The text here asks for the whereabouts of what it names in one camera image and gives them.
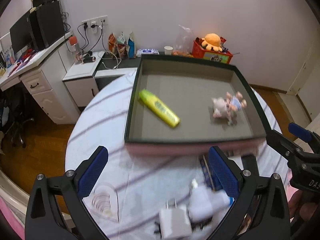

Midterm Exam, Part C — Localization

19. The white low cabinet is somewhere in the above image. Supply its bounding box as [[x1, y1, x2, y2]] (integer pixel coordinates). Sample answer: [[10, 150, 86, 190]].
[[62, 51, 105, 108]]

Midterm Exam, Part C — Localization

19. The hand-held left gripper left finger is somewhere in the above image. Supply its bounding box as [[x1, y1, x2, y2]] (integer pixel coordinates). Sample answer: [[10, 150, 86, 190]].
[[25, 145, 109, 240]]

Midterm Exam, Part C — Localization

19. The pink pig figurine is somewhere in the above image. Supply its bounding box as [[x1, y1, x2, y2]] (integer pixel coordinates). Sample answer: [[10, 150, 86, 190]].
[[211, 91, 247, 125]]

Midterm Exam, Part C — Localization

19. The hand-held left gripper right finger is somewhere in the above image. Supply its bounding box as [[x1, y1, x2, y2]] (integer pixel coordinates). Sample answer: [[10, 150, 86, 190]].
[[208, 146, 292, 240]]

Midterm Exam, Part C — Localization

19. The orange snack bag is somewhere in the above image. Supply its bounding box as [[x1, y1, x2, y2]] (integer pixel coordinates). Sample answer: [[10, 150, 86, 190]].
[[108, 32, 119, 58]]

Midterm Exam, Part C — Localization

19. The wet wipes pack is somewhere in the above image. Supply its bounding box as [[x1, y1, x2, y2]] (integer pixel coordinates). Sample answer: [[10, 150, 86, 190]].
[[136, 48, 160, 57]]

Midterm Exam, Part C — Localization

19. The white charger plug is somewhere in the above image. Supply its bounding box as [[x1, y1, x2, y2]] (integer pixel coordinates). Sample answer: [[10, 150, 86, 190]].
[[157, 199, 193, 239]]

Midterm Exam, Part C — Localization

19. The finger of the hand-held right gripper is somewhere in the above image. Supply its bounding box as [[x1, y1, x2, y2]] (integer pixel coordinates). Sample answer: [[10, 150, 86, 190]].
[[265, 129, 304, 164], [288, 122, 320, 155]]

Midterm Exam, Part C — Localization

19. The white striped tablecloth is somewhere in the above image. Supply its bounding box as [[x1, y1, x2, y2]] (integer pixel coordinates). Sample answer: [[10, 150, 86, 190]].
[[65, 71, 298, 240]]

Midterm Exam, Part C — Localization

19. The orange plush octopus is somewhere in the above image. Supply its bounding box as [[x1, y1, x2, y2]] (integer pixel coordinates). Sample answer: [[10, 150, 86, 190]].
[[200, 33, 223, 52]]

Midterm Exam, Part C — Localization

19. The black office chair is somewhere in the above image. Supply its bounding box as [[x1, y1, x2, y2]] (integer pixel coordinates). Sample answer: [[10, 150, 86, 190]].
[[0, 90, 35, 148]]

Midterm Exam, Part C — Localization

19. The black side table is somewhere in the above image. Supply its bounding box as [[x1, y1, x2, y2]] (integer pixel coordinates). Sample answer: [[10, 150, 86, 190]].
[[95, 52, 165, 92]]

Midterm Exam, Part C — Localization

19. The clear plastic bag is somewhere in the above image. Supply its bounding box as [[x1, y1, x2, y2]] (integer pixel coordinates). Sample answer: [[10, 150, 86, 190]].
[[172, 24, 196, 57]]

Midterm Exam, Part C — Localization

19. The pink cloth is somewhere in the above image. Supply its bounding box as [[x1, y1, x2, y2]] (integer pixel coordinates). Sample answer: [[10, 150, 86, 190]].
[[0, 195, 27, 240]]

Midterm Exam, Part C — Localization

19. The tall black box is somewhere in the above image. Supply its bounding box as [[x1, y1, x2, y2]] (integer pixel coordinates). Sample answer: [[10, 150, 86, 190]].
[[29, 1, 65, 52]]

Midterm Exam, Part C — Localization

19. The dark green cardboard box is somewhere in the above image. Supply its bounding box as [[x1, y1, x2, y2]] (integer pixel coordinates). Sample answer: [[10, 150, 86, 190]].
[[124, 54, 267, 155]]

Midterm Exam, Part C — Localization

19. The blue snack bag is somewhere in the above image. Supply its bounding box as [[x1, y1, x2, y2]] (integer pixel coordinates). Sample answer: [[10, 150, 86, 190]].
[[127, 32, 137, 59]]

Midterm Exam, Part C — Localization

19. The black computer monitor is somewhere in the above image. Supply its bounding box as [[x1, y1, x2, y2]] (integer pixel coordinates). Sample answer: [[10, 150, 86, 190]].
[[9, 10, 33, 55]]

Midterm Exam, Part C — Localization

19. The pink floral bedding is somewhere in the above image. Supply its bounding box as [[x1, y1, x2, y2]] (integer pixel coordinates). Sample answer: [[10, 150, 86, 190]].
[[287, 169, 300, 202]]

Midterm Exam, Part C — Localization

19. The black power cable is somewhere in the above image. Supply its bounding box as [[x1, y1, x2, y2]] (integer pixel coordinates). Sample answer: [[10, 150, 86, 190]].
[[77, 22, 105, 55]]

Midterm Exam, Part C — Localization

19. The blue patterned small box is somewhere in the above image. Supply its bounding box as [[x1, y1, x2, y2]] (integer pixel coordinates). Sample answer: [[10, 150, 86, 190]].
[[199, 155, 223, 192]]

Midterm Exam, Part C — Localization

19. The white desk with drawers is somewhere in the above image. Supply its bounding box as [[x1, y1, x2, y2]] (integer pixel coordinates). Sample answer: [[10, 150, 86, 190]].
[[0, 31, 80, 125]]

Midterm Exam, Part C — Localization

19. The person's right hand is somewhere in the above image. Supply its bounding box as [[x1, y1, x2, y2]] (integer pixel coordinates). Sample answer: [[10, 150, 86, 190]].
[[287, 189, 320, 224]]

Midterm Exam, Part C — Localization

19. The white wall outlet strip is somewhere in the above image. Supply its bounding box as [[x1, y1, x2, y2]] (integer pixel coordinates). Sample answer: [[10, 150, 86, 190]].
[[82, 16, 108, 33]]

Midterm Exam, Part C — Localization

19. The white charging cable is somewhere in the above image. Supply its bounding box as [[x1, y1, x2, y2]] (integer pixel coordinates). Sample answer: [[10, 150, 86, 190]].
[[99, 51, 122, 70]]

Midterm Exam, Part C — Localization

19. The yellow highlighter pen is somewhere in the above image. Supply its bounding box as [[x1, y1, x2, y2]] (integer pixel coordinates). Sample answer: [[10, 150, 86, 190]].
[[138, 89, 180, 128]]

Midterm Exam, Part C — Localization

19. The clear bottle orange cap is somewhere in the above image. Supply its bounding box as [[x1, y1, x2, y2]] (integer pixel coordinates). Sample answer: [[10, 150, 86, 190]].
[[69, 36, 84, 65]]

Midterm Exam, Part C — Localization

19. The red plastic basket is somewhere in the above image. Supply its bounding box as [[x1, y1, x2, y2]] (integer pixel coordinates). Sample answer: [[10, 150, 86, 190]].
[[192, 38, 233, 65]]

